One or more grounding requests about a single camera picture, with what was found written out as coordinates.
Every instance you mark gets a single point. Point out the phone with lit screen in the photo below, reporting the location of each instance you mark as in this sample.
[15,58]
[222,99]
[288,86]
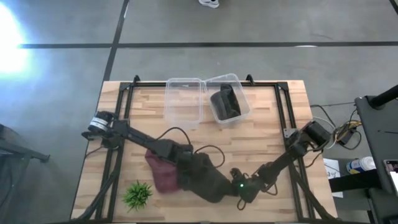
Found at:
[392,174]

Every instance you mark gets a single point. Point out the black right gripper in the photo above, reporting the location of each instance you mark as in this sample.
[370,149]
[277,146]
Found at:
[250,188]

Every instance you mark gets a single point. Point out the dark grey side desk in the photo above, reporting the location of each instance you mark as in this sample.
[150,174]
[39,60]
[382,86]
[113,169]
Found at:
[377,130]

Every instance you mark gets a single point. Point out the white paper sheet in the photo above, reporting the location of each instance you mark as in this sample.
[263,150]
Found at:
[332,174]

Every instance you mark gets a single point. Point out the white shoe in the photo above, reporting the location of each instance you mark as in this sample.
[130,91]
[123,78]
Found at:
[209,2]

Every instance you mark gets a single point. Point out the clear plastic container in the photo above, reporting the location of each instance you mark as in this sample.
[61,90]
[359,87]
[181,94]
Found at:
[228,98]
[183,102]

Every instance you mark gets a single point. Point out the dark brown knit hat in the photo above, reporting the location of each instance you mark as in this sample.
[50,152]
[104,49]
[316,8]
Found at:
[208,182]

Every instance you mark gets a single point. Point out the black hat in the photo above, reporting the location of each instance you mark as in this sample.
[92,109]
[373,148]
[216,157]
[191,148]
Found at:
[226,104]

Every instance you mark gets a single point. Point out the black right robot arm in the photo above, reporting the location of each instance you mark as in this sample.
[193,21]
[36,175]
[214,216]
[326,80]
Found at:
[280,161]

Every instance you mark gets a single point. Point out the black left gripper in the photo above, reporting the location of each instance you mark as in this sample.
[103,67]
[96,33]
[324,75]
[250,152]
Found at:
[186,161]

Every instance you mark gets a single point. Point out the black aluminium table frame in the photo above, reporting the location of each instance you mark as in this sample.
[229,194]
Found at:
[280,102]

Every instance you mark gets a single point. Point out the maroon knit hat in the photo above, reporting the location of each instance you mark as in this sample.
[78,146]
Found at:
[163,175]

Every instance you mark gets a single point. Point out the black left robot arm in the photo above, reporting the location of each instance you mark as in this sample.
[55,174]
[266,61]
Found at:
[140,137]

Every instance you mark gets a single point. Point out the small green artificial plant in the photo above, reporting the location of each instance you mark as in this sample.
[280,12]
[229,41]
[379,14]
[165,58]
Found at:
[136,196]

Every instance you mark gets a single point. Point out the black pole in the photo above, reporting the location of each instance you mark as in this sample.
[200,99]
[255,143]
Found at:
[384,97]

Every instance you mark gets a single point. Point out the white can with blue label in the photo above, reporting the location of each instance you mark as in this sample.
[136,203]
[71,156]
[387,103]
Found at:
[360,165]

